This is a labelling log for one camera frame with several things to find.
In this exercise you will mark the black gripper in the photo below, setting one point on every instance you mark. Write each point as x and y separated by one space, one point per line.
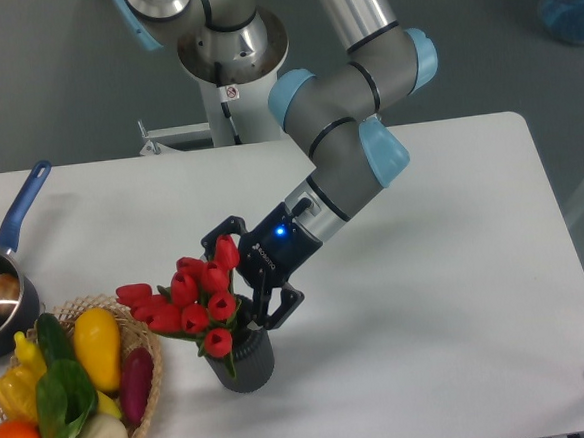
269 254

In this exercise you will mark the red tulip bouquet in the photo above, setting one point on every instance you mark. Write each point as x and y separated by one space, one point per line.
198 305

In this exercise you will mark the dark grey ribbed vase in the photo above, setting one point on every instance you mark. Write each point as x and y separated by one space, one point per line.
253 359

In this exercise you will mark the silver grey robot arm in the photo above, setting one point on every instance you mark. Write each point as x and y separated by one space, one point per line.
332 119

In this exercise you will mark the purple eggplant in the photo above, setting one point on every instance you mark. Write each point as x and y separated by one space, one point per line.
136 384

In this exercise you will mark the yellow squash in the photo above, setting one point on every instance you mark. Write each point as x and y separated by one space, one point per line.
97 343

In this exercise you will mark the small yellow fruit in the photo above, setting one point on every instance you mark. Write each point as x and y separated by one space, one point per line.
106 405

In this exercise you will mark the green bok choy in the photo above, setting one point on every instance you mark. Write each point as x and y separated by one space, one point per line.
65 399

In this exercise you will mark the yellow bell pepper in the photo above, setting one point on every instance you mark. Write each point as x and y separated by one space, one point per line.
17 395

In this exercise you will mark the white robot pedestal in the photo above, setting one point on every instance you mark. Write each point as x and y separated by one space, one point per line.
235 72

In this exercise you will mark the blue handled saucepan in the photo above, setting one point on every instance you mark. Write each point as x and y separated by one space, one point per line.
19 300

